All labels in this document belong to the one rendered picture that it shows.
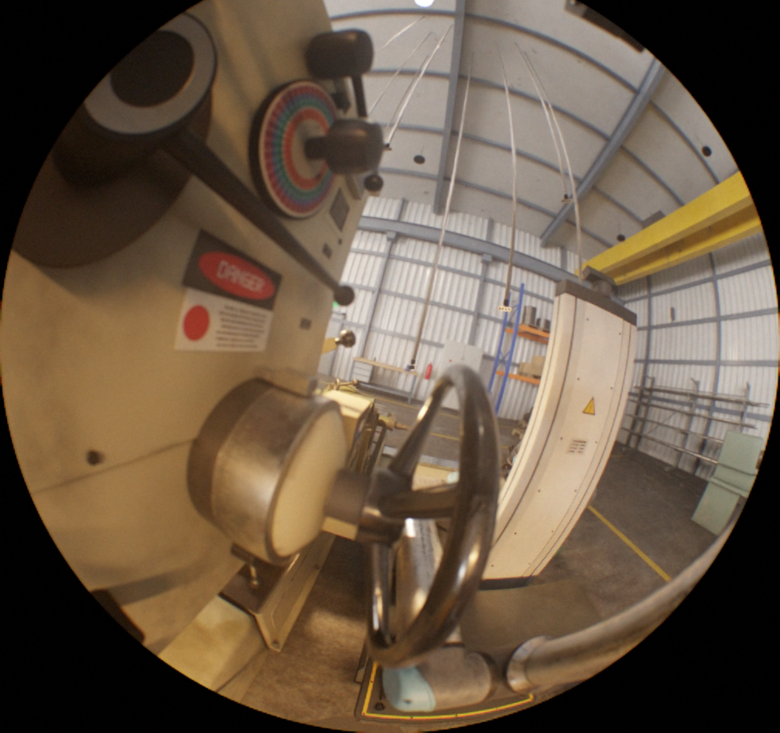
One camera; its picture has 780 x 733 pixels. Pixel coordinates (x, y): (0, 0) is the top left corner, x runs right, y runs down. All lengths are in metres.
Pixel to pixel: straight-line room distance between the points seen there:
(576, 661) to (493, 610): 0.51
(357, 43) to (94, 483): 0.43
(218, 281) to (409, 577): 0.56
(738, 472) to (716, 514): 0.66
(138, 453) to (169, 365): 0.08
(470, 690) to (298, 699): 1.09
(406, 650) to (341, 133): 0.38
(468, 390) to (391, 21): 7.11
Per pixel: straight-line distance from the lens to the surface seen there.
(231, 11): 0.27
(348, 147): 0.24
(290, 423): 0.22
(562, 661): 0.41
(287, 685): 1.50
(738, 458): 5.11
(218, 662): 0.93
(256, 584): 0.49
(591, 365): 0.73
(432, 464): 1.78
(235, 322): 0.24
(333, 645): 1.55
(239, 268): 0.24
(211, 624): 0.95
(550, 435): 0.67
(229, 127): 0.23
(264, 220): 0.17
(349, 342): 0.50
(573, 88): 7.33
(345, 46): 0.31
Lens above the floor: 1.49
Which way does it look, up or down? 1 degrees up
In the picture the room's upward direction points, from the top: 14 degrees clockwise
